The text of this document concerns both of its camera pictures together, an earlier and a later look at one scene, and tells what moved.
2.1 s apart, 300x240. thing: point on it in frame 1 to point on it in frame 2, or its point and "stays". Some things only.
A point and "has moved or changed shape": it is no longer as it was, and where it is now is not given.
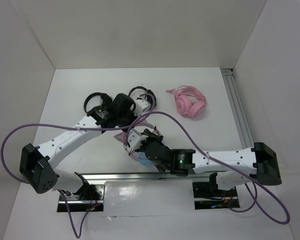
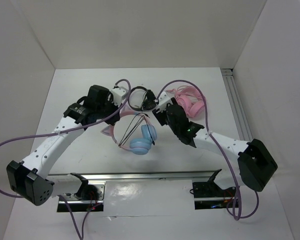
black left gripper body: (124, 118) to (106, 109)
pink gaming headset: (189, 100) stays
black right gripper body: (151, 137) to (163, 118)
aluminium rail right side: (243, 129) stays
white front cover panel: (148, 198) stays
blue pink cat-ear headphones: (142, 157) has moved or changed shape
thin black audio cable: (157, 132) has moved or changed shape
